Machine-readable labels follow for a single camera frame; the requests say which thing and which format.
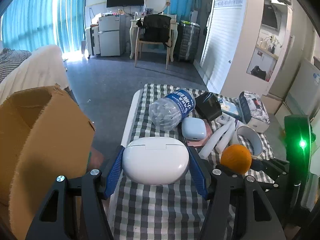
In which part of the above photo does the white drawer cabinet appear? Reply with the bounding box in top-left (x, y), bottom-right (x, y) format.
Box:
top-left (86, 25), bottom-right (100, 58)

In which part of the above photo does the black suitcase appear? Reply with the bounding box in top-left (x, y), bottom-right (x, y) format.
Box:
top-left (174, 21), bottom-right (201, 61)

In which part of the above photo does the bed with beige cover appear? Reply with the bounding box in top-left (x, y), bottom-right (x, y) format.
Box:
top-left (1, 44), bottom-right (70, 102)

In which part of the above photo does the tape roll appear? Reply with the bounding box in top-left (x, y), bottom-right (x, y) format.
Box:
top-left (231, 126), bottom-right (263, 159)

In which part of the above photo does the black glossy box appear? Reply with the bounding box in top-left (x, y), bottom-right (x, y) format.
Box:
top-left (195, 92), bottom-right (222, 122)

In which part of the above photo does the clear jar blue label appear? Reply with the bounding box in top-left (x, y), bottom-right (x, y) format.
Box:
top-left (149, 89), bottom-right (196, 131)

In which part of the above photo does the round white mirror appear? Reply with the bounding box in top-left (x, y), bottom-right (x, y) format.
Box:
top-left (144, 0), bottom-right (169, 13)

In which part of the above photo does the checkered tablecloth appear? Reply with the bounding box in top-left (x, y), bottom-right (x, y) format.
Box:
top-left (108, 83), bottom-right (276, 240)

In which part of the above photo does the blue curtain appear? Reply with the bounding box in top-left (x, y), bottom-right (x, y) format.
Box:
top-left (1, 0), bottom-right (85, 53)

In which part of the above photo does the cardboard box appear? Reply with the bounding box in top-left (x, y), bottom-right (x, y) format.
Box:
top-left (1, 86), bottom-right (95, 239)

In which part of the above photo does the white dressing table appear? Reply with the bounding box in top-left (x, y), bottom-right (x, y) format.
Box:
top-left (129, 15), bottom-right (178, 62)

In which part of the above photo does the wooden chair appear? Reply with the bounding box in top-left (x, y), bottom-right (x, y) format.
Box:
top-left (134, 22), bottom-right (174, 71)

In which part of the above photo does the white oval earbud case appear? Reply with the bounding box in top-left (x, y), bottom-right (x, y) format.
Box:
top-left (122, 137), bottom-right (189, 185)

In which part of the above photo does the white lotion tube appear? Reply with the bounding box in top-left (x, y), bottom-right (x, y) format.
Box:
top-left (215, 113), bottom-right (245, 130)

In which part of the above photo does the white foam tube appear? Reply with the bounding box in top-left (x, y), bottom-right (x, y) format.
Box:
top-left (199, 120), bottom-right (235, 159)

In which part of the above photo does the blue floral tissue pack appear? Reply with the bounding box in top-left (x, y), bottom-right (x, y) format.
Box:
top-left (218, 97), bottom-right (242, 120)

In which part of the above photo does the orange fruit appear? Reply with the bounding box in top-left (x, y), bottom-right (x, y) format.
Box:
top-left (220, 145), bottom-right (252, 175)

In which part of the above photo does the white mini fridge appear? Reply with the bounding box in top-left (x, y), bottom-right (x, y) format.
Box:
top-left (99, 15), bottom-right (125, 57)

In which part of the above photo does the black backpack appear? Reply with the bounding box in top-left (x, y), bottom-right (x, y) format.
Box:
top-left (137, 14), bottom-right (171, 47)

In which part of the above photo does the light blue earbud case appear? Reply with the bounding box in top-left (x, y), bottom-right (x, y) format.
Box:
top-left (181, 117), bottom-right (207, 141)

